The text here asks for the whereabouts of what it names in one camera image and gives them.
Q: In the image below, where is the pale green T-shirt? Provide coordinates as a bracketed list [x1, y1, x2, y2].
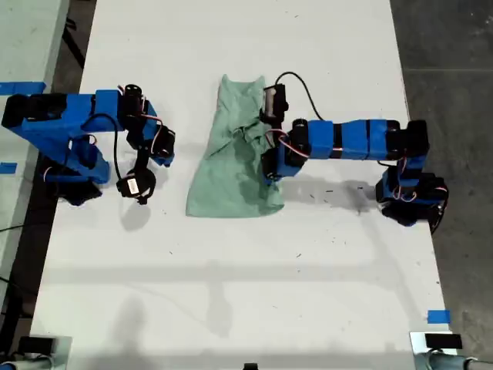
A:
[185, 73, 286, 219]

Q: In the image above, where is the black metal strut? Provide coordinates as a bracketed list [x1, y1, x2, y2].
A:
[61, 17, 86, 70]

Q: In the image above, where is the long blue tape strip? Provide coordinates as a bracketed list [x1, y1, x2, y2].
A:
[0, 81, 47, 94]

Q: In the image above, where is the white side table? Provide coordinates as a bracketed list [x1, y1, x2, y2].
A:
[0, 0, 71, 309]

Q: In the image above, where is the blue tape patch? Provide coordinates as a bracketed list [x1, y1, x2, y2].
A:
[427, 309, 451, 325]

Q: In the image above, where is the small black box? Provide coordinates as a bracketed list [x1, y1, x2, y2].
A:
[18, 336, 54, 355]
[424, 333, 463, 348]

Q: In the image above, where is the pale grey padded tube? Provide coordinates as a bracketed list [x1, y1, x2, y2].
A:
[0, 355, 55, 370]
[414, 351, 493, 370]

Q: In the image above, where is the black camera box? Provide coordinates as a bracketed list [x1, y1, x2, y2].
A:
[258, 83, 290, 128]
[116, 167, 157, 205]

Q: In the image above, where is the black camera cable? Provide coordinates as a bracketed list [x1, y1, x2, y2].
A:
[82, 114, 121, 183]
[273, 71, 324, 121]

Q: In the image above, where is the black base cable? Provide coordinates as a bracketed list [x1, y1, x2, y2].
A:
[430, 188, 450, 236]

